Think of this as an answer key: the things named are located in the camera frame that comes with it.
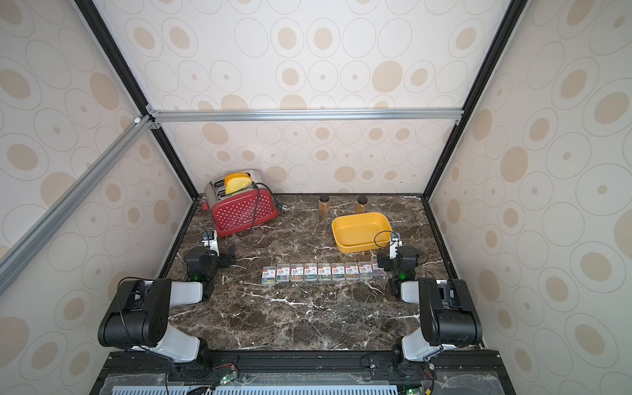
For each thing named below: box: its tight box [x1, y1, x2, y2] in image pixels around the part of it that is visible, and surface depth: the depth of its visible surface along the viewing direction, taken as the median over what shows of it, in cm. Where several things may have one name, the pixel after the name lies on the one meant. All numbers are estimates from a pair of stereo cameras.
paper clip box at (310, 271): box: [304, 262, 318, 282], surface depth 94 cm
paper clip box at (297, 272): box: [290, 263, 304, 283], surface depth 94 cm
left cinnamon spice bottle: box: [318, 194, 330, 219], surface depth 111 cm
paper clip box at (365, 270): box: [357, 260, 374, 280], surface depth 94 cm
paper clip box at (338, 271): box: [331, 262, 345, 281], surface depth 94 cm
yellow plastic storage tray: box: [331, 212, 394, 254], surface depth 108 cm
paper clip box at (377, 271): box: [371, 260, 387, 278], surface depth 94 cm
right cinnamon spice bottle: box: [355, 195, 368, 214], surface depth 108 cm
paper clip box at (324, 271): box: [317, 262, 332, 282], surface depth 94 cm
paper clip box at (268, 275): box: [261, 266, 277, 285], surface depth 93 cm
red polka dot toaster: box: [201, 177, 279, 237], surface depth 100 cm
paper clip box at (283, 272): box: [276, 264, 291, 283], surface depth 94 cm
